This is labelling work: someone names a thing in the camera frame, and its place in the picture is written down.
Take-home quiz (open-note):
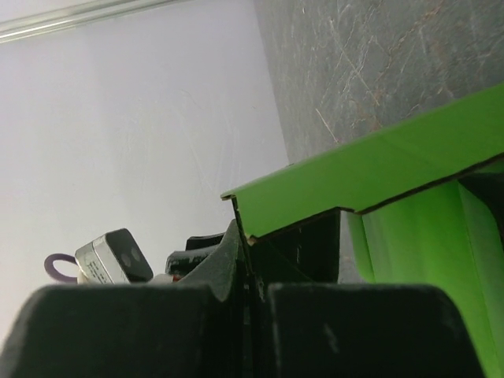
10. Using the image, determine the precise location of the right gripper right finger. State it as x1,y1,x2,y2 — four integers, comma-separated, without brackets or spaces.
250,278,484,377

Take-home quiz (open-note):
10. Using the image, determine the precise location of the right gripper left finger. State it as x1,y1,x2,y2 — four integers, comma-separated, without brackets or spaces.
1,221,243,377

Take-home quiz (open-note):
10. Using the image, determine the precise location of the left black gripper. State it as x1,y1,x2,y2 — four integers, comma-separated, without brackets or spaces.
165,209,341,284

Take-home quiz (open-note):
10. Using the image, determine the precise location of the green paper box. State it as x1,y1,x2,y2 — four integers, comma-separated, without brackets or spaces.
222,85,503,377

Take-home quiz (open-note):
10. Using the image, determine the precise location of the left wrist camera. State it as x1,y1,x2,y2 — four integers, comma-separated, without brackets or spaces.
75,228,154,284

